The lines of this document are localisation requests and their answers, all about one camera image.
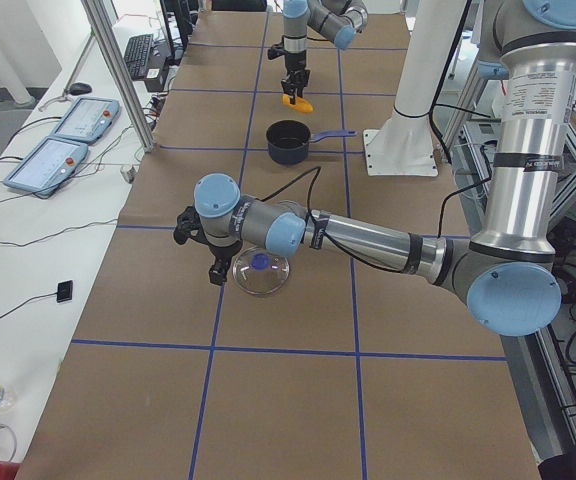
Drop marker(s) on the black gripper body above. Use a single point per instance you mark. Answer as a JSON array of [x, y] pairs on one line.
[[295, 61], [221, 252]]

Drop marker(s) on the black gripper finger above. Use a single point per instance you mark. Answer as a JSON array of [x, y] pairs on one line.
[[218, 272], [301, 81], [288, 84]]

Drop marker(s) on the yellow toy corn cob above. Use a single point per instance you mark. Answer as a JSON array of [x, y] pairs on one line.
[[297, 103]]

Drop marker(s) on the glass lid blue knob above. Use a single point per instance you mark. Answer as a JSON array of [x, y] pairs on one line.
[[260, 273]]

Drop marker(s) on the dark blue saucepan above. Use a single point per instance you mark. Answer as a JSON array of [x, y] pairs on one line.
[[288, 141]]

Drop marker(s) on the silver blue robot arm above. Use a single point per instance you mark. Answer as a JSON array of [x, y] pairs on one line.
[[503, 273], [335, 21]]

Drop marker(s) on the small black device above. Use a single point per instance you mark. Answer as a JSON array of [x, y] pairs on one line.
[[64, 291]]

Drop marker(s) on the black keyboard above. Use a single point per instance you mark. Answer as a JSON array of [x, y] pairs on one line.
[[137, 55]]

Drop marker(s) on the upper teach pendant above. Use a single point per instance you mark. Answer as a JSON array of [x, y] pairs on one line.
[[87, 119]]

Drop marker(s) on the teach pendant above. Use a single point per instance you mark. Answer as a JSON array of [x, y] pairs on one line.
[[53, 161], [87, 119]]

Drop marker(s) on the lower teach pendant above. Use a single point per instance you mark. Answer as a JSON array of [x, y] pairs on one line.
[[53, 161]]

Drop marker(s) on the black computer mouse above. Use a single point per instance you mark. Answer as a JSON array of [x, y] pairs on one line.
[[79, 88]]

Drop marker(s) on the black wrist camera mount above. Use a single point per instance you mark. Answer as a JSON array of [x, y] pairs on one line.
[[276, 51]]

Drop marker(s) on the aluminium frame post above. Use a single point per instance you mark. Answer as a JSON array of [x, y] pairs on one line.
[[102, 29]]

